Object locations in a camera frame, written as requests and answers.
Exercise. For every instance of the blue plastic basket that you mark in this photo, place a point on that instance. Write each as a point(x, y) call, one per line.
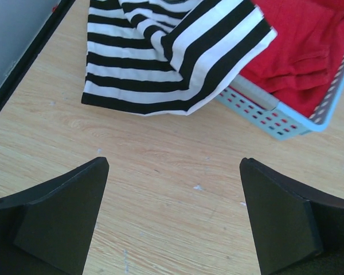
point(275, 117)

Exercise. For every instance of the red cloth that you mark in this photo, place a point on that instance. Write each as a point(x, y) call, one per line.
point(301, 62)

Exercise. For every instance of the black aluminium frame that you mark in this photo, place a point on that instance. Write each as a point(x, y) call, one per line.
point(25, 28)

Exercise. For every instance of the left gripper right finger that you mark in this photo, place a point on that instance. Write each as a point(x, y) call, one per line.
point(296, 228)

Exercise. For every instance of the black white striped cloth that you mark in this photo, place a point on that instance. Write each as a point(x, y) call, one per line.
point(161, 57)

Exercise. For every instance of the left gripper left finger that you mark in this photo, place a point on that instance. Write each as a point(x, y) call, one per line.
point(48, 228)

